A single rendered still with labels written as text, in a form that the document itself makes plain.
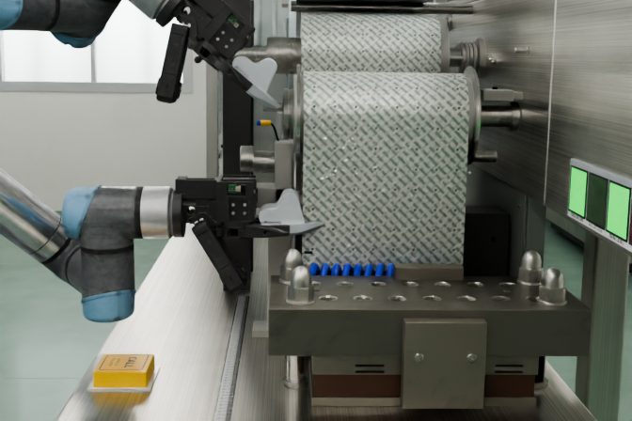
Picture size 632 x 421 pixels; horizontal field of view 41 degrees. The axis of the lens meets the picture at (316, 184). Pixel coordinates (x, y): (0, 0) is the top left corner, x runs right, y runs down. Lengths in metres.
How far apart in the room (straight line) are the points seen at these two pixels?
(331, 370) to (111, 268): 0.35
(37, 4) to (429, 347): 0.69
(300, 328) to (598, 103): 0.44
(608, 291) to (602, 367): 0.13
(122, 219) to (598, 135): 0.63
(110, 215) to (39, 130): 5.87
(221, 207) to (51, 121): 5.88
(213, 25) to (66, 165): 5.87
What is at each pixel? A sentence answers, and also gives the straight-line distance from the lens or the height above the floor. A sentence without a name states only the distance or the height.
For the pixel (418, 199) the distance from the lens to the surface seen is 1.22.
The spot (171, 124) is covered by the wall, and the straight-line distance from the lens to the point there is 6.84.
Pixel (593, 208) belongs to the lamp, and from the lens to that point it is 0.98.
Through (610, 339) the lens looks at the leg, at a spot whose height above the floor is 0.88.
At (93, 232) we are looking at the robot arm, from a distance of 1.21.
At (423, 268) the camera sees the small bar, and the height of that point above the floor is 1.05.
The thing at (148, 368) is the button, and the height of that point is 0.92.
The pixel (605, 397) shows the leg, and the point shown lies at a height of 0.78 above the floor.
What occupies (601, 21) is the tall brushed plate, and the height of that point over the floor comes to 1.38.
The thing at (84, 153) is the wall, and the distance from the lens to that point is 6.99.
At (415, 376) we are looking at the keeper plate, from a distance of 1.06.
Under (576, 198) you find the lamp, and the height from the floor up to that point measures 1.18.
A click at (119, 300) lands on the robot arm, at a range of 1.24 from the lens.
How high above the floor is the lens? 1.34
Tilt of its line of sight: 9 degrees down
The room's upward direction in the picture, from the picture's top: 1 degrees clockwise
